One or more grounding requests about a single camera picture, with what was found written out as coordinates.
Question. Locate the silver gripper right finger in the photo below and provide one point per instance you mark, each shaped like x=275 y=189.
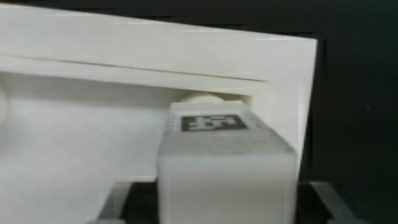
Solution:
x=322 y=208

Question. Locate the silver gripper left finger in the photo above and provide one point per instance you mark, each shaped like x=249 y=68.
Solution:
x=130 y=207

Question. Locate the white table leg with tag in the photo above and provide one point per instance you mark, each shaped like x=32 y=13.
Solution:
x=226 y=166

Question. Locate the white square tabletop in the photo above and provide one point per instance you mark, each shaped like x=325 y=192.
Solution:
x=78 y=140

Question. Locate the white U-shaped fence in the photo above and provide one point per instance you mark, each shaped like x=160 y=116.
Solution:
x=135 y=51

